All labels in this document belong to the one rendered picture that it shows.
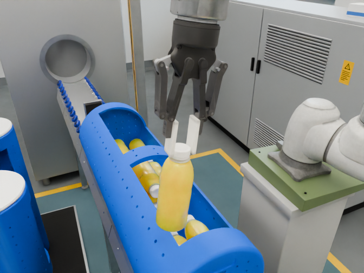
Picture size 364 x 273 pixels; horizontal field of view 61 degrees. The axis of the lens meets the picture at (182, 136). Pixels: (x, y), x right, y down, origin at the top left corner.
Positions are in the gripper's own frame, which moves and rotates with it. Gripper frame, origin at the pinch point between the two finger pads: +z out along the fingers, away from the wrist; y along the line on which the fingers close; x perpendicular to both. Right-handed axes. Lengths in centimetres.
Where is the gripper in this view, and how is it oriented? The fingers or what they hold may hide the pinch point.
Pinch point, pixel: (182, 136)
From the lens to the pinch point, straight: 56.7
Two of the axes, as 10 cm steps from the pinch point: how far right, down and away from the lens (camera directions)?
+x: 4.4, 4.2, -8.0
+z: -1.2, 9.1, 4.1
